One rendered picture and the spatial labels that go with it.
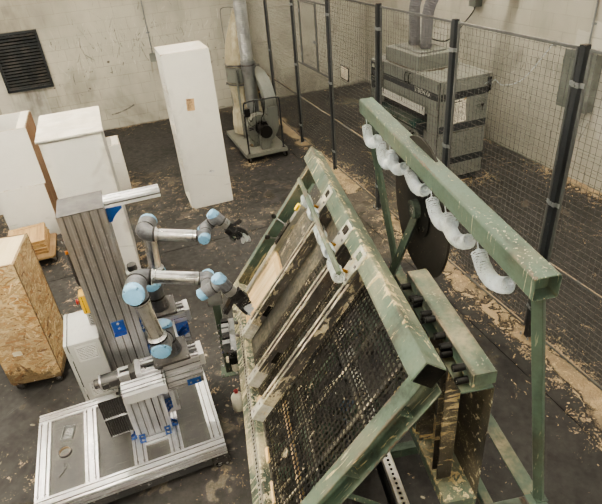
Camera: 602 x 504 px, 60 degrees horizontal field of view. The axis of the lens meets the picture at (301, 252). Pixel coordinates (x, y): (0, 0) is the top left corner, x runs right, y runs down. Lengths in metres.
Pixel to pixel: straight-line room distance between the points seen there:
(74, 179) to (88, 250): 2.45
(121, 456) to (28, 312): 1.41
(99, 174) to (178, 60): 1.98
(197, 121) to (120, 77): 4.46
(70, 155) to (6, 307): 1.59
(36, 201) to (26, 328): 2.96
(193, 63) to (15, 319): 3.69
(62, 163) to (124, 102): 6.02
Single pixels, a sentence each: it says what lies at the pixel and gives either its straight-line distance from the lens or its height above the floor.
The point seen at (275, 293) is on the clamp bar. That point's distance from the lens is 3.40.
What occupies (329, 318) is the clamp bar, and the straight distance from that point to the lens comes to 2.68.
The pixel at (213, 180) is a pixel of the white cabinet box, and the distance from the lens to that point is 7.33.
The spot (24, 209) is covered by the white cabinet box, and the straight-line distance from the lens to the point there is 7.54.
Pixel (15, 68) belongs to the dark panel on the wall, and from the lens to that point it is 11.29.
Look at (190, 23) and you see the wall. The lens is 11.30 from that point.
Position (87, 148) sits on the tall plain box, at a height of 1.59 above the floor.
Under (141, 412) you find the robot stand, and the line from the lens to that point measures 3.97.
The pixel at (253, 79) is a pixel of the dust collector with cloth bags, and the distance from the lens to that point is 8.89.
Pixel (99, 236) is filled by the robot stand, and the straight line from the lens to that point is 3.12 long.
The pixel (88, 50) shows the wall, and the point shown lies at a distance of 11.19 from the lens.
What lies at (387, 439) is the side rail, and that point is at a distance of 2.25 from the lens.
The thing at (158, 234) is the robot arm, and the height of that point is 1.63.
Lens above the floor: 3.25
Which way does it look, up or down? 32 degrees down
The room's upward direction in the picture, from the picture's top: 5 degrees counter-clockwise
